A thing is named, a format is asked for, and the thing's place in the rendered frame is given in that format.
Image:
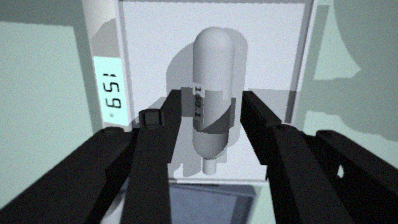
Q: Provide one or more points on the blue-grey open tray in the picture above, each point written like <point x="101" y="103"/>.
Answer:
<point x="203" y="203"/>

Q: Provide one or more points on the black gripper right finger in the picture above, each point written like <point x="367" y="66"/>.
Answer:
<point x="300" y="191"/>

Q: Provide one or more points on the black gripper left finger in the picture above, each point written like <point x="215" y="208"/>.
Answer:
<point x="81" y="188"/>

